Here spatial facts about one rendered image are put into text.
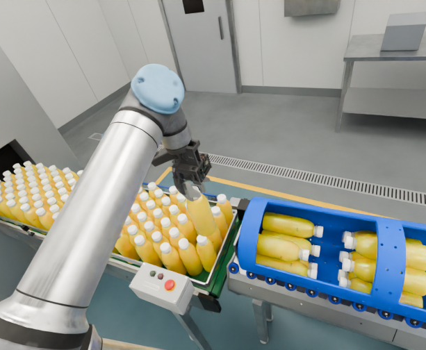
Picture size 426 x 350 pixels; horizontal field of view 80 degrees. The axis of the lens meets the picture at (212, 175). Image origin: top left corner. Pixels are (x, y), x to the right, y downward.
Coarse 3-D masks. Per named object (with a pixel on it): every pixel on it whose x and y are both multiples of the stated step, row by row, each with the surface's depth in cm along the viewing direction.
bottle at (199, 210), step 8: (200, 192) 81; (200, 200) 78; (192, 208) 79; (200, 208) 79; (208, 208) 82; (192, 216) 81; (200, 216) 81; (208, 216) 83; (200, 224) 84; (208, 224) 85; (200, 232) 88; (208, 232) 87
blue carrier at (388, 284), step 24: (312, 216) 100; (336, 216) 94; (360, 216) 81; (240, 240) 86; (312, 240) 103; (336, 240) 99; (384, 240) 72; (240, 264) 89; (336, 264) 97; (384, 264) 70; (312, 288) 82; (336, 288) 77; (384, 288) 70; (408, 312) 71
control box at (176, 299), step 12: (144, 264) 96; (144, 276) 93; (156, 276) 92; (168, 276) 91; (180, 276) 90; (132, 288) 91; (144, 288) 89; (156, 288) 88; (180, 288) 87; (192, 288) 94; (156, 300) 89; (168, 300) 84; (180, 300) 86; (180, 312) 88
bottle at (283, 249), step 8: (264, 240) 89; (272, 240) 88; (280, 240) 88; (288, 240) 88; (256, 248) 89; (264, 248) 88; (272, 248) 87; (280, 248) 86; (288, 248) 85; (296, 248) 86; (272, 256) 88; (280, 256) 86; (288, 256) 85; (296, 256) 85
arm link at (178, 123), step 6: (180, 108) 56; (174, 114) 54; (180, 114) 56; (174, 120) 55; (180, 120) 56; (186, 120) 60; (168, 126) 55; (174, 126) 56; (180, 126) 57; (168, 132) 57; (174, 132) 57
